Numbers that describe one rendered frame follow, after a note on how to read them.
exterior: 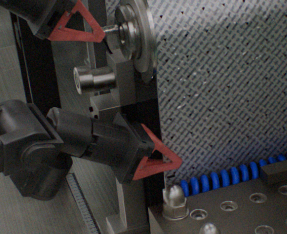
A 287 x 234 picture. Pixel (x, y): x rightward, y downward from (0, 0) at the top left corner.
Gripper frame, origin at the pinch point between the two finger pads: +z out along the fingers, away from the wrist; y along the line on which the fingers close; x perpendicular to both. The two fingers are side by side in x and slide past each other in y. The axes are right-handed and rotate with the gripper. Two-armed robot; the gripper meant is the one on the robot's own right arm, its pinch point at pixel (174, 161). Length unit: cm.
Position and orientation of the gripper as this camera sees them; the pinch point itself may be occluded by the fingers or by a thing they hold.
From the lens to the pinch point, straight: 92.7
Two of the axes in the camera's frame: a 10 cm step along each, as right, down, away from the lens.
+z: 8.6, 2.5, 4.4
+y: 3.1, 4.2, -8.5
